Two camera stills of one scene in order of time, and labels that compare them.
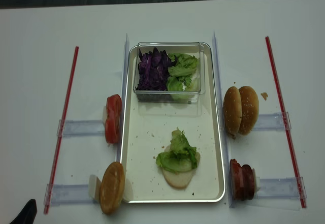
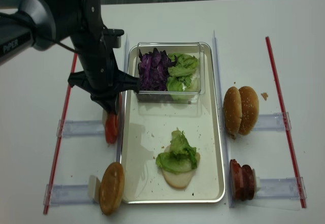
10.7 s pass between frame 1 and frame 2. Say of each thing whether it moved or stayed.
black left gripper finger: moved
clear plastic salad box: stayed
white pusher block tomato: stayed
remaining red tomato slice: stayed
